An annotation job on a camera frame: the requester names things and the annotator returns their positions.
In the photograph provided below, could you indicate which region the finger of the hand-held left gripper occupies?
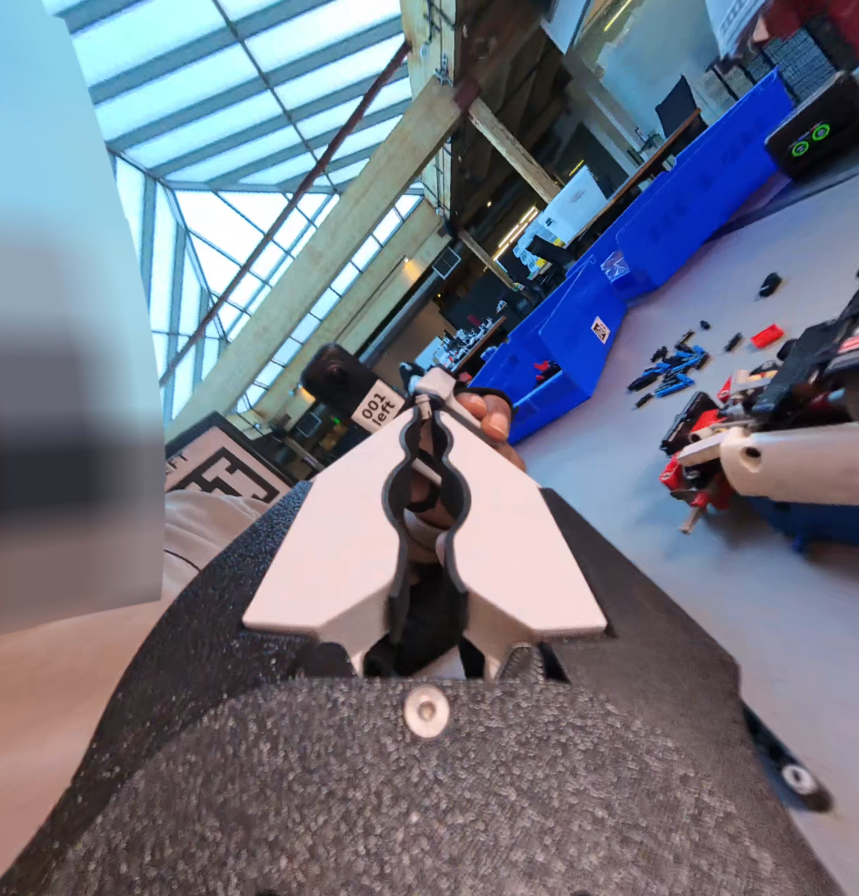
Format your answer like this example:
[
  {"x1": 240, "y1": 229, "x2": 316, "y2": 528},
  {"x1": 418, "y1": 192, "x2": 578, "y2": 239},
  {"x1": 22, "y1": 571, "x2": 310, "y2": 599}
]
[{"x1": 412, "y1": 367, "x2": 485, "y2": 435}]

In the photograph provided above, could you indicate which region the white plastic storage box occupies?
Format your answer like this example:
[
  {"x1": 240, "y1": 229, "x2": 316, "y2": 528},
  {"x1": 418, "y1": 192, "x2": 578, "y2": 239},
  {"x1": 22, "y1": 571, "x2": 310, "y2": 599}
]
[{"x1": 534, "y1": 167, "x2": 608, "y2": 246}]

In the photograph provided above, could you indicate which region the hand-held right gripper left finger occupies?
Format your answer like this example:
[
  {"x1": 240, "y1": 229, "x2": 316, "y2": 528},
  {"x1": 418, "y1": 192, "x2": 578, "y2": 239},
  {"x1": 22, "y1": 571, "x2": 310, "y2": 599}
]
[{"x1": 242, "y1": 408, "x2": 423, "y2": 676}]

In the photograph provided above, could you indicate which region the pile of blue black pins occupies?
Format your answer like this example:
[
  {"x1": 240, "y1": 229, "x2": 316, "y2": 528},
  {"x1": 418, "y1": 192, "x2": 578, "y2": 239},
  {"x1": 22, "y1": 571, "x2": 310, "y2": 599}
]
[{"x1": 627, "y1": 321, "x2": 745, "y2": 410}]

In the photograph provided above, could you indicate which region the black battery charger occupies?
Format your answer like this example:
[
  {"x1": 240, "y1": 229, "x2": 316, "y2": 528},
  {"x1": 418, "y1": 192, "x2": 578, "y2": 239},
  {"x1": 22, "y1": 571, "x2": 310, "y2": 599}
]
[{"x1": 764, "y1": 73, "x2": 859, "y2": 179}]

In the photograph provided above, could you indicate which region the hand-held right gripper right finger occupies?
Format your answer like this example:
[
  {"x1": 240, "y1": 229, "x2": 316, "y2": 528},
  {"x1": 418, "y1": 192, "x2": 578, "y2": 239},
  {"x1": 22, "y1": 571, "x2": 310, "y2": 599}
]
[{"x1": 431, "y1": 409, "x2": 608, "y2": 679}]

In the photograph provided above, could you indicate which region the partly built lego car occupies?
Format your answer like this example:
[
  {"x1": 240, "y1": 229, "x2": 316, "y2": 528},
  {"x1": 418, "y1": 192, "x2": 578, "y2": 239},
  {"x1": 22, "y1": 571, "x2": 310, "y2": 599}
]
[{"x1": 659, "y1": 252, "x2": 859, "y2": 550}]

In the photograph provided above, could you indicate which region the black white marker sign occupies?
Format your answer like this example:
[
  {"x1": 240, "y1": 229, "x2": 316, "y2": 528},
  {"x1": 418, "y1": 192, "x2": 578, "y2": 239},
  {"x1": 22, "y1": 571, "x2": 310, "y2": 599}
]
[{"x1": 165, "y1": 413, "x2": 293, "y2": 504}]

